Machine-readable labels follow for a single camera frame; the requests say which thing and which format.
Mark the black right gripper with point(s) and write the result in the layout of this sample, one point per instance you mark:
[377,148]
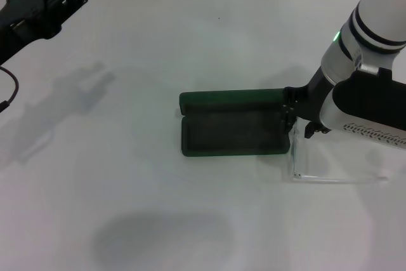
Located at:
[314,99]

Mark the green glasses case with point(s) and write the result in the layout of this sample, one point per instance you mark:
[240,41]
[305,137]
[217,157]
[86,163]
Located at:
[231,131]

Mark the clear plastic glasses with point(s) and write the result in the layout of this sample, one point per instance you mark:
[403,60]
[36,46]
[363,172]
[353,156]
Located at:
[296,156]

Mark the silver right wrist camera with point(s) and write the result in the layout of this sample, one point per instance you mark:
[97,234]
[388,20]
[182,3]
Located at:
[364,103]

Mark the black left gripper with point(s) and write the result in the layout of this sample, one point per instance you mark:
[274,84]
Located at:
[22,20]

